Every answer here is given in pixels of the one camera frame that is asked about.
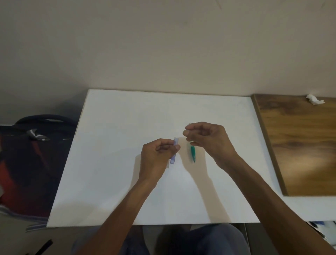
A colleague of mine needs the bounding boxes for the person's left hand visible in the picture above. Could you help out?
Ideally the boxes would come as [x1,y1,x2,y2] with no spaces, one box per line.
[138,138,181,184]

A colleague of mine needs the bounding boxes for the person's right hand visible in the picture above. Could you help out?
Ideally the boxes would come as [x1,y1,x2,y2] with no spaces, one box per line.
[183,122,239,169]

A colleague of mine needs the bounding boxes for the blue lead case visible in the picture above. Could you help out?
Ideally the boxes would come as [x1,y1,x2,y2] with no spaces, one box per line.
[170,137,179,165]

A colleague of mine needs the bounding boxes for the person's right forearm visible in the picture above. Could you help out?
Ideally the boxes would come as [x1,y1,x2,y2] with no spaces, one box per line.
[218,155,336,255]

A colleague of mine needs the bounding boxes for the person's left forearm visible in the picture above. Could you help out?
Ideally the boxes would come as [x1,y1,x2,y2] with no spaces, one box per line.
[76,176,158,255]

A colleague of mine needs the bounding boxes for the person's legs in jeans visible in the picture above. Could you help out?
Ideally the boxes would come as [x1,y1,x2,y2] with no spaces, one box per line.
[126,223,250,255]

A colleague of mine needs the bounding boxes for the brown wooden board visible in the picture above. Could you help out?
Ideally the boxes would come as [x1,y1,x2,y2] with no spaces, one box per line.
[251,94,336,197]

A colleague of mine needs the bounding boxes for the crumpled white tissue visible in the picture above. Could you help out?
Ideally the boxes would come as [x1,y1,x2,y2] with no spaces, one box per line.
[306,94,325,105]

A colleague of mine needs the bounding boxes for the white tag on bag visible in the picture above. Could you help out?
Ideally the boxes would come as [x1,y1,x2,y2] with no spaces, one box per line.
[26,129,49,141]

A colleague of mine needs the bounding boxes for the black and red bag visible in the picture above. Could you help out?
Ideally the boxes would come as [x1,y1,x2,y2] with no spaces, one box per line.
[0,115,78,219]

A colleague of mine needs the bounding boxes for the striped cloth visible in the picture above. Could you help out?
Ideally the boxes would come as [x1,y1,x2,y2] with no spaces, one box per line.
[25,222,49,233]

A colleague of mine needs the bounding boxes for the black object on floor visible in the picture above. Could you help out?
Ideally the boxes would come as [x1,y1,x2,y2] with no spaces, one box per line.
[35,239,54,255]

